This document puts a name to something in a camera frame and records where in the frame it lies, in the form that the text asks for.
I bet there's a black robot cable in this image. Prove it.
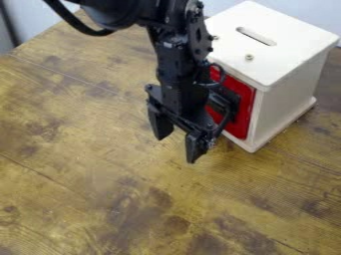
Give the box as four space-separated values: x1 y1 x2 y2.
41 0 117 38

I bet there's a white wooden cabinet box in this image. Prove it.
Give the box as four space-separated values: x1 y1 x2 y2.
204 1 339 152

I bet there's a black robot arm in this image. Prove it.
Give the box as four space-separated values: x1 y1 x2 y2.
80 0 215 162

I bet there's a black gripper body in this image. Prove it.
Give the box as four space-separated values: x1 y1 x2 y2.
145 41 216 143

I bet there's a red drawer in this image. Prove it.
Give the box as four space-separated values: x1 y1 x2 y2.
205 67 256 140

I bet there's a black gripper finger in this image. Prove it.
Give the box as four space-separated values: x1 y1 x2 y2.
184 131 208 163
148 105 172 140

